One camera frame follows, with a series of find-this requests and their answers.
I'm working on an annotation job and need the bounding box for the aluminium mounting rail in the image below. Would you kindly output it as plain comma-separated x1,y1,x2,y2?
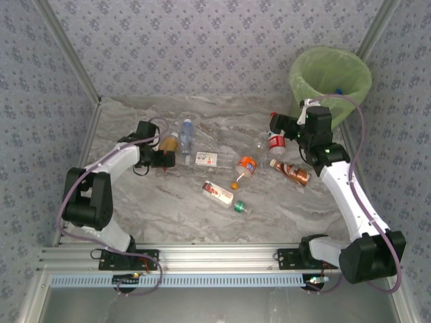
36,242,341,274

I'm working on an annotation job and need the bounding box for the clear square bottle white label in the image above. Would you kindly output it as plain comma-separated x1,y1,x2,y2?
184,151,237,170

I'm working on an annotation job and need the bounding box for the clear bottle red white label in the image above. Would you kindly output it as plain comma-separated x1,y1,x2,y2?
267,130,288,156

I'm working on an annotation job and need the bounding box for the aluminium frame post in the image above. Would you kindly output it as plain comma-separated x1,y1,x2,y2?
32,0,102,104
355,0,402,60

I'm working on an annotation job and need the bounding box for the grey slotted cable duct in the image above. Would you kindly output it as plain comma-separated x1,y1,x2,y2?
48,273,311,289

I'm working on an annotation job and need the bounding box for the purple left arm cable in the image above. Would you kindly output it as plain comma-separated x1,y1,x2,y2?
56,116,171,297

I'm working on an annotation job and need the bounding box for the clear bottle orange label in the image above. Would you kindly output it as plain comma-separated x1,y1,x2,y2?
234,134,269,182

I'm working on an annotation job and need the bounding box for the green lined waste bin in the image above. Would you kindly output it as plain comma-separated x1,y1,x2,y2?
288,46,373,131

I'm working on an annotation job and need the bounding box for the amber bottle white cap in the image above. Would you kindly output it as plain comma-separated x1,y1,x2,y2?
158,131,180,153

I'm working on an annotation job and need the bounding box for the copper brown bottle white cap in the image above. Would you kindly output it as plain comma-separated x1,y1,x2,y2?
269,158,312,188

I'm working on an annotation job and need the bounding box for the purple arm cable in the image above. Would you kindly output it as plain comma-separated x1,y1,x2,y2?
56,116,171,297
304,94,403,295

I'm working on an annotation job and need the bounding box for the small circuit board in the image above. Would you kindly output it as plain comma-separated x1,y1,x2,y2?
304,275,330,287
112,273,141,284

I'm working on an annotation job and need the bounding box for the white red label plastic bottle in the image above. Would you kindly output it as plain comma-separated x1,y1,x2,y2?
201,180,254,216

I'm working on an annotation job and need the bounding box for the clear water bottle blue cap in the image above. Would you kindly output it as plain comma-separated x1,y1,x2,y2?
179,118,195,156

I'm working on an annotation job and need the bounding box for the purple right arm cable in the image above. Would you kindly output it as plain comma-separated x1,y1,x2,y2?
304,94,403,295

